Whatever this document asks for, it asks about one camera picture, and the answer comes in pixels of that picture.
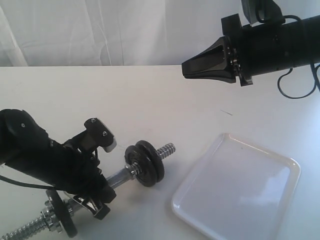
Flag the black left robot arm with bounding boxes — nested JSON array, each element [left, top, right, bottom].
[[0, 109, 117, 220]]

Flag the chrome star collar nut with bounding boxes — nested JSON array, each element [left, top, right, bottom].
[[41, 200, 63, 233]]

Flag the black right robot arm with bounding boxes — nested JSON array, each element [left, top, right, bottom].
[[181, 14, 320, 87]]

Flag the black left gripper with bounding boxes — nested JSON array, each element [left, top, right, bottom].
[[47, 139, 117, 220]]

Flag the white backdrop curtain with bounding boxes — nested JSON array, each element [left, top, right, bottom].
[[0, 0, 320, 68]]

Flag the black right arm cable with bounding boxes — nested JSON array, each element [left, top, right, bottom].
[[277, 14, 320, 99]]

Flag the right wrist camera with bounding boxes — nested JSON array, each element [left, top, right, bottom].
[[241, 0, 285, 25]]

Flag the chrome threaded dumbbell bar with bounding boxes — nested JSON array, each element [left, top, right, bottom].
[[1, 143, 176, 240]]

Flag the black weight plate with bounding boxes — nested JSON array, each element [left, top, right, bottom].
[[124, 145, 157, 187], [135, 140, 165, 183]]

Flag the white square plastic tray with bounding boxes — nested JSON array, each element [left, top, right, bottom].
[[171, 133, 301, 240]]

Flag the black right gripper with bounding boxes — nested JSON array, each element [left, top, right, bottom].
[[181, 14, 294, 87]]

